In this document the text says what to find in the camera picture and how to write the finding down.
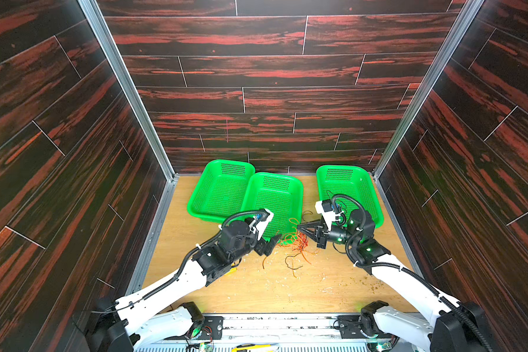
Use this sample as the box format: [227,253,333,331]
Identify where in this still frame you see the green basket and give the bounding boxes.
[187,159,255,224]
[241,172,304,241]
[316,165,384,228]

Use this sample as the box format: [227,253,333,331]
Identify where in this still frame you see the left green basket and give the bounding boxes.
[187,159,255,224]

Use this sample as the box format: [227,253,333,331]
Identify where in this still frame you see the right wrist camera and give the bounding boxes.
[315,199,347,230]

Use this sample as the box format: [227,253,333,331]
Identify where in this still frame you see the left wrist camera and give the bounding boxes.
[249,208,274,241]

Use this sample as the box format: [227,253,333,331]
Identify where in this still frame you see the right green basket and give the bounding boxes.
[316,165,384,228]

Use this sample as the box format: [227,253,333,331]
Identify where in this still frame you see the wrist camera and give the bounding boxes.
[249,208,274,241]
[315,199,347,230]

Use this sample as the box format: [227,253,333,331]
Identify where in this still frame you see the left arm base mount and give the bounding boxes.
[163,315,224,342]

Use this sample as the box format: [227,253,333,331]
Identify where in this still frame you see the middle green basket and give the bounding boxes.
[241,172,304,241]

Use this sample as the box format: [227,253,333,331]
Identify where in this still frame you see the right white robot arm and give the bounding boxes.
[297,194,495,351]

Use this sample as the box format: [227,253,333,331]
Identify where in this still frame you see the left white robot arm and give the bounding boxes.
[83,208,281,351]

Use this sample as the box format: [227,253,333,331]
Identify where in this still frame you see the red orange cables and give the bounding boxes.
[262,217,320,279]

